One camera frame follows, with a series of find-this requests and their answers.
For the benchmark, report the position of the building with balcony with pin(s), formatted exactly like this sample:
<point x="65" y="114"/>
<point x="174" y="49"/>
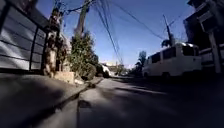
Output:
<point x="208" y="33"/>

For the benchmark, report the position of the grey asphalt road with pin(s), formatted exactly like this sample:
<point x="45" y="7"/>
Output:
<point x="133" y="106"/>

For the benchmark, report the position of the wooden utility pole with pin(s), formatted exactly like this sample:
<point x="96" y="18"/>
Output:
<point x="81" y="18"/>

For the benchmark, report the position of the grey slatted gate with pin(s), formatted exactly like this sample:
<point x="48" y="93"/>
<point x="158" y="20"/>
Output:
<point x="20" y="43"/>

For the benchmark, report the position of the white van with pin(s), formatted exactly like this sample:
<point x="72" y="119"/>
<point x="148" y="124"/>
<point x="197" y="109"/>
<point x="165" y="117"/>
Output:
<point x="173" y="60"/>

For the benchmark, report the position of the distant trees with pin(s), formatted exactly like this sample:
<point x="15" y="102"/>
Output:
<point x="140" y="65"/>

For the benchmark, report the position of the stone pillar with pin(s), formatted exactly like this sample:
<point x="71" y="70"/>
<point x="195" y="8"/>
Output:
<point x="50" y="50"/>

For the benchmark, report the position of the green bush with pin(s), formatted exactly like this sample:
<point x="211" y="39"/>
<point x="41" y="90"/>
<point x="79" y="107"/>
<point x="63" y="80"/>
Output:
<point x="81" y="55"/>

